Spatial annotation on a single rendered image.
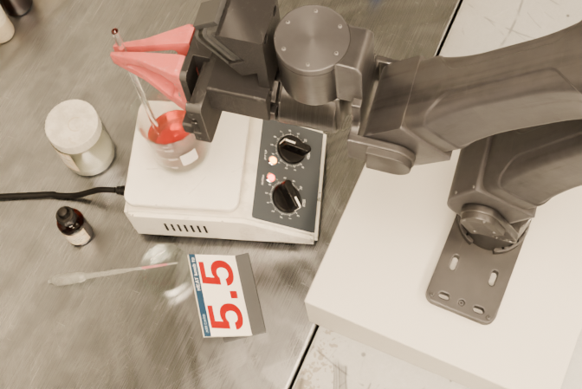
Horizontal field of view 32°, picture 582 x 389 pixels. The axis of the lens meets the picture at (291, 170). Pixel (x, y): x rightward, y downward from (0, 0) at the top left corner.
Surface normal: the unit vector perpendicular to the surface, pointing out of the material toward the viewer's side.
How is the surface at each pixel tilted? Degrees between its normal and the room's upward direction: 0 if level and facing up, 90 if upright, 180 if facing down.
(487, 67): 46
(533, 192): 82
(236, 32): 1
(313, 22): 2
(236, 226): 90
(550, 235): 4
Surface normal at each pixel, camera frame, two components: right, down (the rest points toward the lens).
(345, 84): -0.29, 0.90
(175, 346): -0.08, -0.40
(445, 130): -0.17, 0.82
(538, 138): -0.87, -0.39
